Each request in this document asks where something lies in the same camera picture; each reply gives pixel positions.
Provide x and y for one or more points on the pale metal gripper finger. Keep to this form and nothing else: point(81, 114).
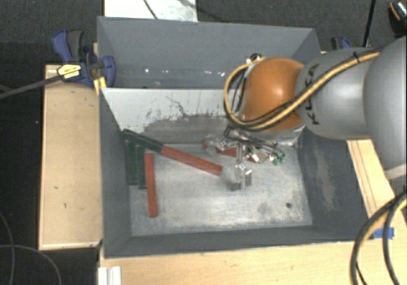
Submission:
point(219, 145)
point(242, 173)

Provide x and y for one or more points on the red-brown flat block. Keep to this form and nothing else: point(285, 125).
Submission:
point(226, 151)
point(194, 160)
point(151, 185)

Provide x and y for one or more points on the grey metal bin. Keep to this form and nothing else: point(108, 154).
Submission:
point(197, 201)

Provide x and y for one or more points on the dark green flat block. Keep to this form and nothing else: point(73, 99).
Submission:
point(142, 169)
point(131, 166)
point(143, 140)

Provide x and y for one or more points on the pale wood board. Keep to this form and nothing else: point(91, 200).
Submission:
point(71, 163)

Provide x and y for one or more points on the black cylinder on white bracket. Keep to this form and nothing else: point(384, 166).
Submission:
point(254, 56)

